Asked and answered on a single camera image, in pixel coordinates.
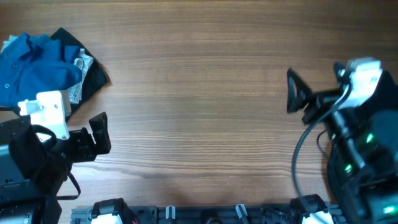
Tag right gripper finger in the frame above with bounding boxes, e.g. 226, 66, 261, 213
333, 61, 346, 85
287, 68, 312, 113

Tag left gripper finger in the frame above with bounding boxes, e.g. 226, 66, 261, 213
89, 112, 111, 155
32, 124, 57, 146

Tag blue t-shirt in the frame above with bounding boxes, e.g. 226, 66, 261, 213
0, 32, 83, 108

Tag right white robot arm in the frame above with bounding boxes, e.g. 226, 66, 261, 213
285, 58, 397, 223

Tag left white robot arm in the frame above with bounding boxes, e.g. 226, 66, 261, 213
1, 112, 111, 223

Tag black folded garment left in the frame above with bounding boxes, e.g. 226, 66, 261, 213
50, 27, 109, 121

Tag black garment right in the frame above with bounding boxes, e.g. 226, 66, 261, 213
326, 145, 342, 203

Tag light blue folded jeans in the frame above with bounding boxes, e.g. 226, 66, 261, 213
1, 34, 94, 105

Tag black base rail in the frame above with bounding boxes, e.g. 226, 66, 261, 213
70, 203, 346, 224

